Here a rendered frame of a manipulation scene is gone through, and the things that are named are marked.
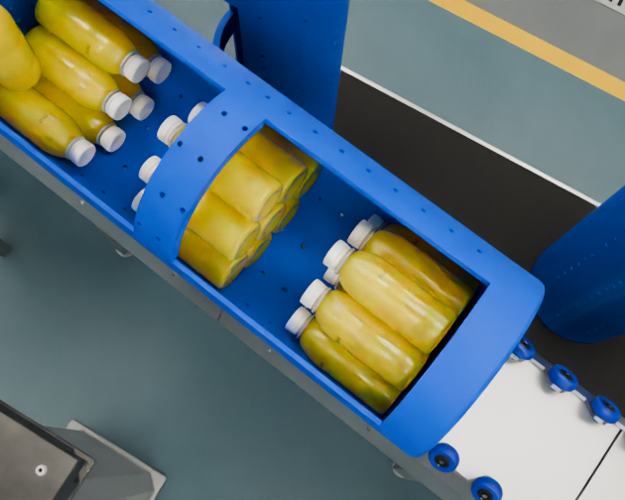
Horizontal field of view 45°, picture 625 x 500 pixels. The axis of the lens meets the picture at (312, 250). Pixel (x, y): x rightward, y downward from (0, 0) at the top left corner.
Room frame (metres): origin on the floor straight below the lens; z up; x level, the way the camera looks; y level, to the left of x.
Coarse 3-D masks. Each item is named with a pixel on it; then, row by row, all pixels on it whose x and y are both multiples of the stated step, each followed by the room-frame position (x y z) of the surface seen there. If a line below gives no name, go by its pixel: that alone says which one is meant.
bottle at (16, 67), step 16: (0, 16) 0.50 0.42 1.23; (0, 32) 0.48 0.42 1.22; (16, 32) 0.50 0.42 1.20; (0, 48) 0.47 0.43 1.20; (16, 48) 0.48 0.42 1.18; (0, 64) 0.46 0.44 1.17; (16, 64) 0.47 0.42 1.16; (32, 64) 0.49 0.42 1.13; (0, 80) 0.46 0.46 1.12; (16, 80) 0.46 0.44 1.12; (32, 80) 0.48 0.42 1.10
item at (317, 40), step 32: (224, 0) 0.73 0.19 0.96; (256, 0) 0.71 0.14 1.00; (288, 0) 0.72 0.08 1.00; (320, 0) 0.75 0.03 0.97; (224, 32) 0.89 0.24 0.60; (256, 32) 0.71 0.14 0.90; (288, 32) 0.72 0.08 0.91; (320, 32) 0.75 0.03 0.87; (256, 64) 0.72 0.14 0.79; (288, 64) 0.72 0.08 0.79; (320, 64) 0.75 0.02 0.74; (288, 96) 0.72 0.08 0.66; (320, 96) 0.76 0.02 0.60
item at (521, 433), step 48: (0, 144) 0.47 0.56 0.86; (192, 288) 0.25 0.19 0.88; (240, 336) 0.18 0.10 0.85; (528, 384) 0.14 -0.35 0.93; (480, 432) 0.07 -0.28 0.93; (528, 432) 0.07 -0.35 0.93; (576, 432) 0.08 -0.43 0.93; (624, 432) 0.09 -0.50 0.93; (432, 480) -0.01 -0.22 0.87; (528, 480) 0.00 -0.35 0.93; (576, 480) 0.01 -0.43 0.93; (624, 480) 0.02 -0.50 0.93
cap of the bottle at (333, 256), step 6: (336, 246) 0.27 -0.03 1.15; (342, 246) 0.27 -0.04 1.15; (348, 246) 0.27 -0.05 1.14; (330, 252) 0.26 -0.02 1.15; (336, 252) 0.26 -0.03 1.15; (342, 252) 0.26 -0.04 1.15; (324, 258) 0.25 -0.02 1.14; (330, 258) 0.25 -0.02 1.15; (336, 258) 0.25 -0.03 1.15; (324, 264) 0.25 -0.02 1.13; (330, 264) 0.24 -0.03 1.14; (336, 264) 0.24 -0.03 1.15
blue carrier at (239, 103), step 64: (0, 0) 0.60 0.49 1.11; (128, 0) 0.56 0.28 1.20; (192, 64) 0.46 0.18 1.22; (0, 128) 0.39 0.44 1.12; (128, 128) 0.48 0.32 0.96; (192, 128) 0.37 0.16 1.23; (256, 128) 0.39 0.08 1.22; (320, 128) 0.41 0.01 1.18; (128, 192) 0.36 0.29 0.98; (192, 192) 0.29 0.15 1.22; (320, 192) 0.39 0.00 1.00; (384, 192) 0.32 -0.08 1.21; (320, 256) 0.30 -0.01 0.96; (448, 256) 0.25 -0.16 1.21; (256, 320) 0.18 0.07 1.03; (512, 320) 0.18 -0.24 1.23; (320, 384) 0.09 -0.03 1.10; (448, 384) 0.10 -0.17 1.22
